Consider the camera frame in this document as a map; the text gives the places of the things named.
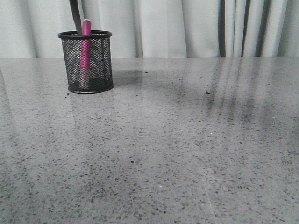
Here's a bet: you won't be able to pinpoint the pink pen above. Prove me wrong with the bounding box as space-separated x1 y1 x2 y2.
79 19 92 89

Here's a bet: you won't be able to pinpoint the orange grey handled scissors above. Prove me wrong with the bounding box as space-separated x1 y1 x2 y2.
69 0 82 35

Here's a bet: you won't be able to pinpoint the black mesh pen holder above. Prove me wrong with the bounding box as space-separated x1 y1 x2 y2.
58 30 114 94

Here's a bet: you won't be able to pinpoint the grey curtain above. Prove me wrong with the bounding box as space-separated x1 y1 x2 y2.
0 0 299 58

